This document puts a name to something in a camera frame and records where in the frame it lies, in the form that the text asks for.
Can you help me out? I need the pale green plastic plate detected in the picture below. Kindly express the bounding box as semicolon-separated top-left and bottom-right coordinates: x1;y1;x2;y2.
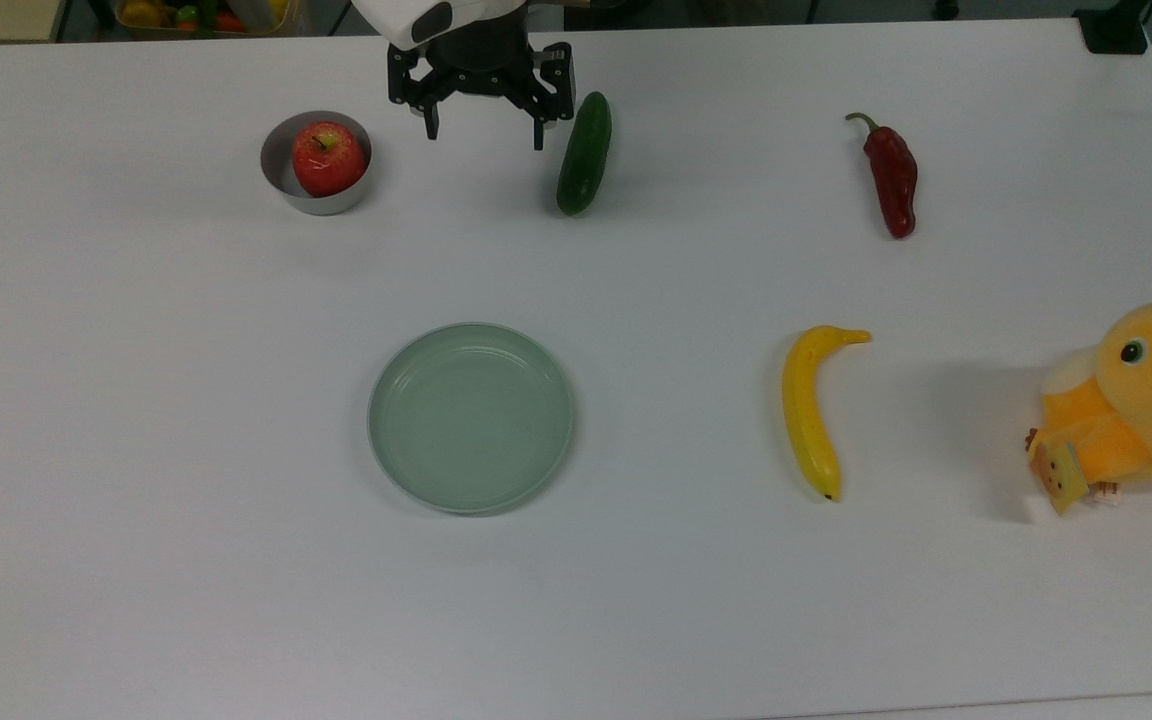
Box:
367;321;577;517

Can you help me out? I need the red toy chili pepper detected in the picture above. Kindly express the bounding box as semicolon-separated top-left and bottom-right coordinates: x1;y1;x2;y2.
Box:
844;112;920;241

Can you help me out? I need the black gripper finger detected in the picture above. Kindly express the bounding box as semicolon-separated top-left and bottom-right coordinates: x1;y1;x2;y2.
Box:
387;45;443;141
519;41;576;152

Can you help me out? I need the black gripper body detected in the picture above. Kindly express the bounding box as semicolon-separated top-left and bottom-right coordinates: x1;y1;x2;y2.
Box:
414;12;549;113

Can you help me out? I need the clear box of toy fruit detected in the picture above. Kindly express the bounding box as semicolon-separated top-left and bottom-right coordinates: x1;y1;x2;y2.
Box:
112;0;309;40

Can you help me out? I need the orange plush duck toy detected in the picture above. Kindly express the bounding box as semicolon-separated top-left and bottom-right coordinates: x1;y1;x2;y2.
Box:
1024;297;1152;518

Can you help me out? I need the black camera stand clamp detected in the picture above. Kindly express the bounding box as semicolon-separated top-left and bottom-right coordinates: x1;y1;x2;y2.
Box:
1074;0;1152;56

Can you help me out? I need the yellow toy banana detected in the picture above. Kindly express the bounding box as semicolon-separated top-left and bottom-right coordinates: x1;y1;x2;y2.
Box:
782;325;874;503

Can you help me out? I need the red toy apple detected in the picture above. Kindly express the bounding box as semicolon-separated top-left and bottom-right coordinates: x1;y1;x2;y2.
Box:
292;121;368;198

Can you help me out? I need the dark green toy cucumber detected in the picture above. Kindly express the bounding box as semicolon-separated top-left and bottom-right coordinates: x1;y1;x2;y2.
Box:
555;91;614;218

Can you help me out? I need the small metal bowl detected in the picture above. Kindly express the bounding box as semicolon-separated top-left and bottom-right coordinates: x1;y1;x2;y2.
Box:
260;110;375;217

